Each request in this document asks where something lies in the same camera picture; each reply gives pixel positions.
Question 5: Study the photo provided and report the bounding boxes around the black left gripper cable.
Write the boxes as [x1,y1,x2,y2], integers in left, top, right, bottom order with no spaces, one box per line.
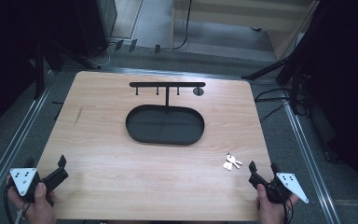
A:
[3,183,29,224]

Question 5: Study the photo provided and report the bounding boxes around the black hanging cable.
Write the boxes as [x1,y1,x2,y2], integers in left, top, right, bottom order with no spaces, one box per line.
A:
[172,0,194,51]

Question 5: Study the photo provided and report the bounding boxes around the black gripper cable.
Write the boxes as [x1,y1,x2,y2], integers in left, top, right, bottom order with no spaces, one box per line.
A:
[279,186,295,224]
[3,183,29,224]

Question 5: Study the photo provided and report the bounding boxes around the black key rack with tray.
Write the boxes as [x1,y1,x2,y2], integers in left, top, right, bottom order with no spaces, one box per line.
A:
[125,81,207,147]

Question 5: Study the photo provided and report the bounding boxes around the silver key bunch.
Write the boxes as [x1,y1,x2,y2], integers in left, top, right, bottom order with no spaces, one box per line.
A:
[223,152,244,172]

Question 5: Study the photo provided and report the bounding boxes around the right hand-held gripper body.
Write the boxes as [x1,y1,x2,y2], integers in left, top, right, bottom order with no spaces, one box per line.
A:
[248,172,310,205]

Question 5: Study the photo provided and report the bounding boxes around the person's right hand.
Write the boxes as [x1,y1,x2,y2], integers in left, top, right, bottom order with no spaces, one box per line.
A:
[255,183,300,224]

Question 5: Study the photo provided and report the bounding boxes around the person's left hand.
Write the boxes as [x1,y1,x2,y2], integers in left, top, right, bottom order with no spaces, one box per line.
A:
[6,175,58,224]

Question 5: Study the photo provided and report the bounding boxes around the white floor cable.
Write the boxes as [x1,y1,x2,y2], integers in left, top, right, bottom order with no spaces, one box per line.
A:
[94,43,119,69]

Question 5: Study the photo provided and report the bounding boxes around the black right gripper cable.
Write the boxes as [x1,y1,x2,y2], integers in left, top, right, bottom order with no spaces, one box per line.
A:
[279,186,295,224]

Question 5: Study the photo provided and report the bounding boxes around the black metal stand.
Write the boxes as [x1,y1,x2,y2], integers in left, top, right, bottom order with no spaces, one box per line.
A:
[32,36,102,101]
[241,31,311,116]

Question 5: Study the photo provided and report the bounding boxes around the metal floor rail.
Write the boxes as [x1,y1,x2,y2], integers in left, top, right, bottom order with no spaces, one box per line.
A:
[0,73,57,216]
[281,92,343,224]

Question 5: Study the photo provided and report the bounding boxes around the dark cabinet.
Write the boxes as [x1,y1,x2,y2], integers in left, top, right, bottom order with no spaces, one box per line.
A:
[74,0,118,59]

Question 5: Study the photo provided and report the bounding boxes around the black floor cables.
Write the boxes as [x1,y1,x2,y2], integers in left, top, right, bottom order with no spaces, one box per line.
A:
[254,88,310,123]

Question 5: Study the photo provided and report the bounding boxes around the light wooden furniture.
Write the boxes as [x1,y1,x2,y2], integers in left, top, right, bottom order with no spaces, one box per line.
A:
[170,0,321,61]

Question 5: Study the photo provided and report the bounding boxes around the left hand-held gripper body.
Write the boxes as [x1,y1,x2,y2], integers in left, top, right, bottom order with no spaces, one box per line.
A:
[7,166,70,208]

